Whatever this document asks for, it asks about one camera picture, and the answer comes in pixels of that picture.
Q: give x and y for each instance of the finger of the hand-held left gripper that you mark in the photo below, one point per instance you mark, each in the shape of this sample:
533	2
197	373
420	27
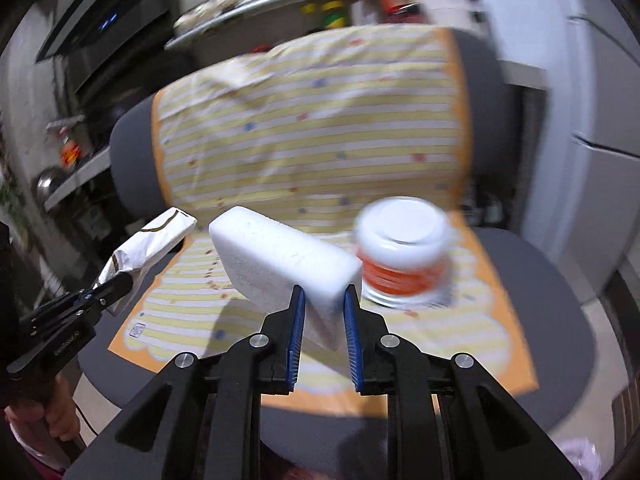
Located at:
117	287

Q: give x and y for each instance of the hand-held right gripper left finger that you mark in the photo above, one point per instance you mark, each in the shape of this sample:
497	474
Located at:
298	335

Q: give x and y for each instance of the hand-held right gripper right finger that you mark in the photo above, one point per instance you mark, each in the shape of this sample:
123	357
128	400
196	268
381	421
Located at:
351	335

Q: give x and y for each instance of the white paper wrapper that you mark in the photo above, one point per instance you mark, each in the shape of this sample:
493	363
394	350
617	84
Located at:
150	240

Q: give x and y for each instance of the white sponge block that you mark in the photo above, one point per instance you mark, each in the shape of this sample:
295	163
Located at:
280	255

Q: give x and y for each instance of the person's left hand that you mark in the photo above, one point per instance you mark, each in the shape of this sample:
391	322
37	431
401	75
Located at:
60	410

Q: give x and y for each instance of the white jar with orange label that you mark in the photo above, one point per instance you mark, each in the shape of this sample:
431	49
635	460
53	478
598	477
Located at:
400	240

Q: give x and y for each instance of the steel pot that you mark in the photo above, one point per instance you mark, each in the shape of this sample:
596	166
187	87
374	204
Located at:
49	185

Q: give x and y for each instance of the orange packet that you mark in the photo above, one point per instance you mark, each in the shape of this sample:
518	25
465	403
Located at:
70	152

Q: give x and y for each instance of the grey office chair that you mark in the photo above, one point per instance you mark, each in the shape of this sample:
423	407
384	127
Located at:
525	285

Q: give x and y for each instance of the yellow striped cloth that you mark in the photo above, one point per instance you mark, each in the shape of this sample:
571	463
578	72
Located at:
310	125

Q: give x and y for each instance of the pink plastic bag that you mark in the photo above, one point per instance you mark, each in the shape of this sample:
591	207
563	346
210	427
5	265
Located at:
580	460

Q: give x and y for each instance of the yellow and green container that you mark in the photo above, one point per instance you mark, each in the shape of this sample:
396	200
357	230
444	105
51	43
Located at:
330	12

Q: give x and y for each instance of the red container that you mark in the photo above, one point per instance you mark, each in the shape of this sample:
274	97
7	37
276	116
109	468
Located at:
397	0

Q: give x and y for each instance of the white refrigerator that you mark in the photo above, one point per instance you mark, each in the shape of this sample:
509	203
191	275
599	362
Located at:
575	60

